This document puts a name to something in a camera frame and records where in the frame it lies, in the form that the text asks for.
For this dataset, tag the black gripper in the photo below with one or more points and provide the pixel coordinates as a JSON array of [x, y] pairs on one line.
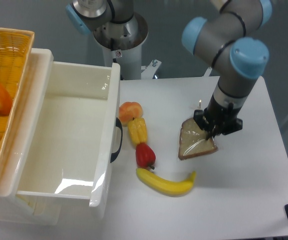
[[220, 119]]

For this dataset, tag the bagged toast slice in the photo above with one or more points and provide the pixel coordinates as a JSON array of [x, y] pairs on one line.
[[193, 142]]

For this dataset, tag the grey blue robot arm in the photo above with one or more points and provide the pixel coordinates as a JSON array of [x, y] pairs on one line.
[[223, 43]]

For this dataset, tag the yellow bell pepper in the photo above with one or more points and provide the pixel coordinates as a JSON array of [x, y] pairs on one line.
[[137, 131]]

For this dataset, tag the red bell pepper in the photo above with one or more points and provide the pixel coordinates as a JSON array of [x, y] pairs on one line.
[[145, 156]]

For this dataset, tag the yellow banana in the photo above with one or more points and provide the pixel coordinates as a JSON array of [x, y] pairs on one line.
[[164, 186]]

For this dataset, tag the orange peach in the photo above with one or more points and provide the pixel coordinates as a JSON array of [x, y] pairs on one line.
[[129, 111]]

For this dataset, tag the white plastic drawer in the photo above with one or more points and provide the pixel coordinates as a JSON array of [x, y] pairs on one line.
[[73, 143]]

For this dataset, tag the yellow wicker basket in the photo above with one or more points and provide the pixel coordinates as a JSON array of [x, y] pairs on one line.
[[15, 48]]

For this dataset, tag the white drawer cabinet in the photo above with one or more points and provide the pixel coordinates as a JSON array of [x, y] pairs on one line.
[[14, 206]]

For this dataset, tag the metal mounting bracket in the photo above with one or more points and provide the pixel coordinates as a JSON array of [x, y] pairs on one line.
[[150, 71]]

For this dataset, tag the black drawer handle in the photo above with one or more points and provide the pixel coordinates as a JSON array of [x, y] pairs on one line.
[[118, 140]]

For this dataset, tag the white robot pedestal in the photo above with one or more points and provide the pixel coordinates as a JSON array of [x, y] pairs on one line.
[[122, 43]]

